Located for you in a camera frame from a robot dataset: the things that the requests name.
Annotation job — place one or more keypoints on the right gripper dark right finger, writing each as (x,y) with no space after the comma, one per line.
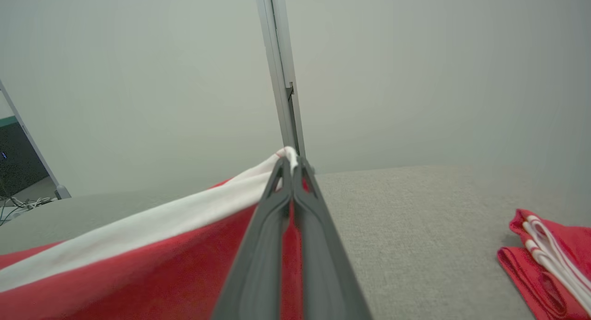
(323,264)

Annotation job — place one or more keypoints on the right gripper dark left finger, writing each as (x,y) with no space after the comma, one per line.
(258,264)

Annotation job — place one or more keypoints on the red jersey black numbers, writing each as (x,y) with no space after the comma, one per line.
(138,274)

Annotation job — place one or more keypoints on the red and white jersey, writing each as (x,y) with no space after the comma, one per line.
(521,264)

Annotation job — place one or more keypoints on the grey metal partition post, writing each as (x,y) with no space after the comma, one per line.
(277,57)

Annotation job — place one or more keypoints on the grey metal partition frame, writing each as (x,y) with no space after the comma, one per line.
(62,192)

